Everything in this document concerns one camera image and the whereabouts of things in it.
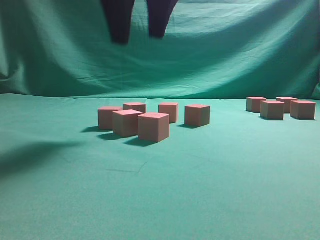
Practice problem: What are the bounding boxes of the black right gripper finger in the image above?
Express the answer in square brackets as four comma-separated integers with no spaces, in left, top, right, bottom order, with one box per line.
[146,0,178,39]

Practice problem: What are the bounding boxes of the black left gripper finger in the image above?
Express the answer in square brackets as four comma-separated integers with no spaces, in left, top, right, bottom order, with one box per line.
[100,0,135,45]

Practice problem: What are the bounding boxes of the red cube column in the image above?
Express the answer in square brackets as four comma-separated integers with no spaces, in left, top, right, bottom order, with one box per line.
[260,100,285,121]
[184,104,211,127]
[290,100,316,120]
[122,102,147,114]
[276,97,298,114]
[246,96,267,113]
[112,109,143,137]
[138,112,170,143]

